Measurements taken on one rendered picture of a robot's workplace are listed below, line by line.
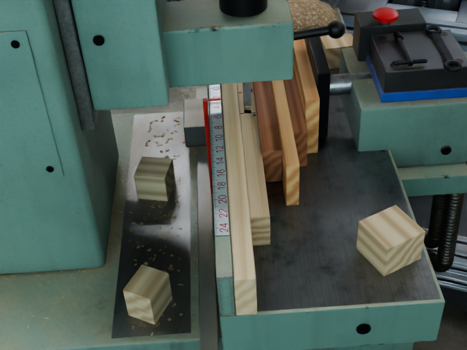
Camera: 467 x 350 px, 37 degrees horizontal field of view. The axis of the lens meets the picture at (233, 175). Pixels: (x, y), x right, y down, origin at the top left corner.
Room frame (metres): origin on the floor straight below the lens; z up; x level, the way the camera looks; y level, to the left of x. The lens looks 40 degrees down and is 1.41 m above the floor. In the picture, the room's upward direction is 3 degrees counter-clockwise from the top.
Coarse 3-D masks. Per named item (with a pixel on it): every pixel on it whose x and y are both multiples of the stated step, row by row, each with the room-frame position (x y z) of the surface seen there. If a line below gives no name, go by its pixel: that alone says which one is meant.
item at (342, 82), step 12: (312, 48) 0.73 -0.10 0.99; (312, 60) 0.71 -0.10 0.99; (324, 60) 0.70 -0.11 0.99; (324, 72) 0.67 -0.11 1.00; (360, 72) 0.72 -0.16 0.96; (324, 84) 0.67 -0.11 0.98; (336, 84) 0.70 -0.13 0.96; (348, 84) 0.70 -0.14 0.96; (324, 96) 0.67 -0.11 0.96; (324, 108) 0.67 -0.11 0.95; (324, 120) 0.67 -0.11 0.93; (324, 132) 0.67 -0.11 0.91
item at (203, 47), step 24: (192, 0) 0.72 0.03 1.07; (216, 0) 0.71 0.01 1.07; (168, 24) 0.66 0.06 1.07; (192, 24) 0.66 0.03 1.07; (216, 24) 0.66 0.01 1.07; (240, 24) 0.65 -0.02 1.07; (264, 24) 0.65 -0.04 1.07; (288, 24) 0.65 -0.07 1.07; (168, 48) 0.65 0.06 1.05; (192, 48) 0.65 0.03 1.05; (216, 48) 0.65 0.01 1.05; (240, 48) 0.65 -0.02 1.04; (264, 48) 0.65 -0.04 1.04; (288, 48) 0.65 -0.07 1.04; (168, 72) 0.65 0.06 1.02; (192, 72) 0.65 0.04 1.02; (216, 72) 0.65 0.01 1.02; (240, 72) 0.65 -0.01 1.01; (264, 72) 0.65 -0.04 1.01; (288, 72) 0.65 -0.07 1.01
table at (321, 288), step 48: (336, 96) 0.76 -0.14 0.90; (336, 144) 0.66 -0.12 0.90; (336, 192) 0.57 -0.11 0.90; (384, 192) 0.57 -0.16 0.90; (432, 192) 0.62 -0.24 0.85; (288, 240) 0.50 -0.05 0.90; (336, 240) 0.50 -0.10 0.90; (288, 288) 0.44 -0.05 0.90; (336, 288) 0.44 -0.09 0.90; (384, 288) 0.43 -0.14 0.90; (432, 288) 0.43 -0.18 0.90; (240, 336) 0.41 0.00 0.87; (288, 336) 0.41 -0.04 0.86; (336, 336) 0.41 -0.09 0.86; (384, 336) 0.41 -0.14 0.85; (432, 336) 0.41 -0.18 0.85
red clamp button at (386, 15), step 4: (380, 8) 0.76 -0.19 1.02; (384, 8) 0.76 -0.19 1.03; (388, 8) 0.75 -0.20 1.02; (392, 8) 0.76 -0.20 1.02; (376, 12) 0.75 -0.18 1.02; (380, 12) 0.75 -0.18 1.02; (384, 12) 0.74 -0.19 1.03; (388, 12) 0.74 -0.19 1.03; (392, 12) 0.74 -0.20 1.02; (396, 12) 0.75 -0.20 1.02; (372, 16) 0.75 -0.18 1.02; (376, 16) 0.74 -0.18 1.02; (380, 16) 0.74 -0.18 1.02; (384, 16) 0.74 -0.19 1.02; (388, 16) 0.74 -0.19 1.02; (392, 16) 0.74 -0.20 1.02; (396, 16) 0.74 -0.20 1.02; (380, 20) 0.74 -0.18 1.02; (384, 20) 0.73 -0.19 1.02; (388, 20) 0.73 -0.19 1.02; (392, 20) 0.74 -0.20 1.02
